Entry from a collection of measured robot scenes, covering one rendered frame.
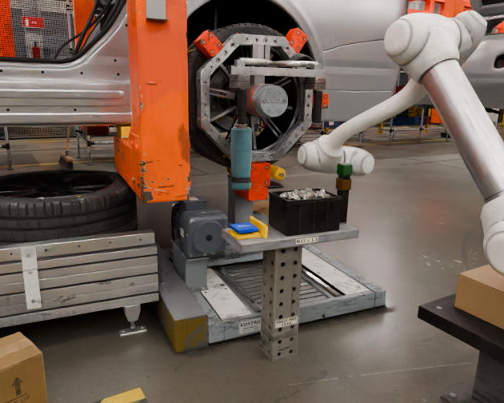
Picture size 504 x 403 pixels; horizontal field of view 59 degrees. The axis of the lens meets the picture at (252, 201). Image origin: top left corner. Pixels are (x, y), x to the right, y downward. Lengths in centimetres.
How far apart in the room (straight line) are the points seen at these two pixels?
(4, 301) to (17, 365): 34
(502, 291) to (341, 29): 153
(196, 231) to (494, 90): 292
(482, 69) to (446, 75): 283
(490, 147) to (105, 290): 129
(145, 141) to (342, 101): 124
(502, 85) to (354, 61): 182
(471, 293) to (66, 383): 123
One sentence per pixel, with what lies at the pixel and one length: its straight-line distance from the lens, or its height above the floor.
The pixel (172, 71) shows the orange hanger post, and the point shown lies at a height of 95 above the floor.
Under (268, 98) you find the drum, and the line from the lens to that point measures 187.
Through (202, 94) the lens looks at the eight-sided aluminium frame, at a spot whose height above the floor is 87.
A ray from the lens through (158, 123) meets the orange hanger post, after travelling 150.
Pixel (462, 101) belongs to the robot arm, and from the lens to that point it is 126.
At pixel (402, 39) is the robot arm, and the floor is 103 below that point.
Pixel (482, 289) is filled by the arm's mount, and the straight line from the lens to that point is 138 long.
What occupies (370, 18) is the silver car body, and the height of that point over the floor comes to 125.
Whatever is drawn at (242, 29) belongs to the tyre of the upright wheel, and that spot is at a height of 115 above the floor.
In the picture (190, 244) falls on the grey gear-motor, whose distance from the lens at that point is 179.
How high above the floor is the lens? 90
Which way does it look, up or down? 14 degrees down
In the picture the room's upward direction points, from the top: 1 degrees clockwise
